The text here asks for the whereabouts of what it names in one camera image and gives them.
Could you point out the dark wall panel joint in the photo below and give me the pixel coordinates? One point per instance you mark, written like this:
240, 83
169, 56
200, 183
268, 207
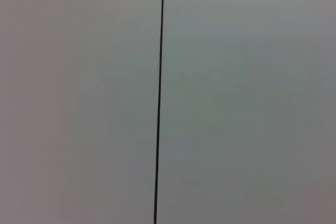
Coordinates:
159, 98

